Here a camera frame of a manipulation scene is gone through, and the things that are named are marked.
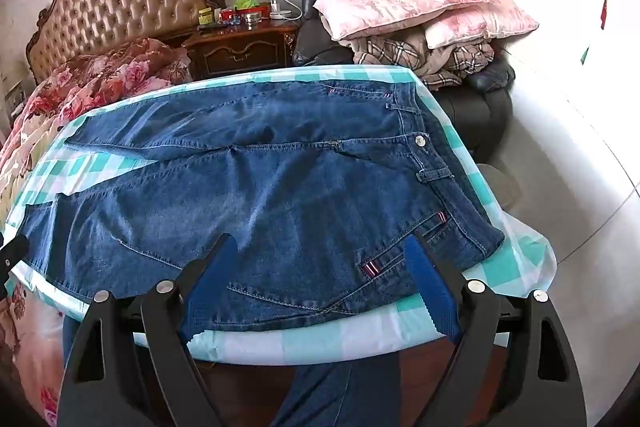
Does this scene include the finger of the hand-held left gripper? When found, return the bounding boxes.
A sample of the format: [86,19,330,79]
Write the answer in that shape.
[0,234,30,299]

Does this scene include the red floral quilt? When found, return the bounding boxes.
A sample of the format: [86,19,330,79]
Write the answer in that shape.
[0,38,193,413]

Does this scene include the beige plaid blanket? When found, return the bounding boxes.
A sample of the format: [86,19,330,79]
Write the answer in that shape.
[350,27,496,90]

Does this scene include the black leather armchair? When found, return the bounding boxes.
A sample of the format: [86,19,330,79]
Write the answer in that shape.
[292,0,516,158]

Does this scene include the dark wooden nightstand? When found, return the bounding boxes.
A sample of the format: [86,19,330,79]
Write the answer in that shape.
[182,18,301,80]

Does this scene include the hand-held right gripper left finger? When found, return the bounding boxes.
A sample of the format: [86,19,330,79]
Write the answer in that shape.
[56,233,240,427]

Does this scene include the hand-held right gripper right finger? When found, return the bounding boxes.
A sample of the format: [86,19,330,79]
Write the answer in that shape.
[404,236,589,427]

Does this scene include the small pink floral pillow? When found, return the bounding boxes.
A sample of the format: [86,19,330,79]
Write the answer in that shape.
[425,14,506,50]

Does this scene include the wall switch panel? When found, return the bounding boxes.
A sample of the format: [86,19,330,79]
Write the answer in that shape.
[4,81,26,106]

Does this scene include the green white checked tablecloth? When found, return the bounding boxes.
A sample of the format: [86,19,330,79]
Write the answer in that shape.
[10,63,558,365]

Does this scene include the blue denim pants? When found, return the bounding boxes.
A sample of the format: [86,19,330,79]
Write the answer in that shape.
[20,79,506,334]

